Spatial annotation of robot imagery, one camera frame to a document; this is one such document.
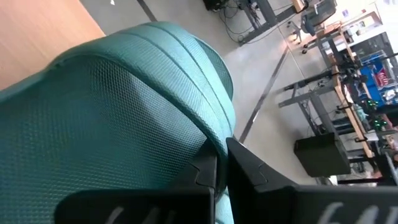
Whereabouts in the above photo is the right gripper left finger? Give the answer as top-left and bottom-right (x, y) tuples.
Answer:
(54, 138), (218, 224)

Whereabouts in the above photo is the green rubber slide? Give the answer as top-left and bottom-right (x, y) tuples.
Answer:
(0, 21), (236, 224)

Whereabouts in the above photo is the black computer case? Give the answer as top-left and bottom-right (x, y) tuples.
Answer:
(294, 132), (352, 178)

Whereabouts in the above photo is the black cable tangle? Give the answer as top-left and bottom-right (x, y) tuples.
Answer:
(217, 0), (259, 43)

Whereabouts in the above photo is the blue box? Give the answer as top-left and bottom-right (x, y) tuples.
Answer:
(357, 52), (398, 100)

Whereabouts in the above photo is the grey office chair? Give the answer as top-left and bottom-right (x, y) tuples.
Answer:
(300, 0), (338, 37)

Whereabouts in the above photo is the wooden-topped desk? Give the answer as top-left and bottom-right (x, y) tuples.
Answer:
(278, 29), (377, 159)

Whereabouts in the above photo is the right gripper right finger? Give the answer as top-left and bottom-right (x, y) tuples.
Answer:
(226, 137), (398, 224)

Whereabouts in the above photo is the grey desk with cables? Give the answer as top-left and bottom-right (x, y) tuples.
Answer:
(238, 0), (308, 46)

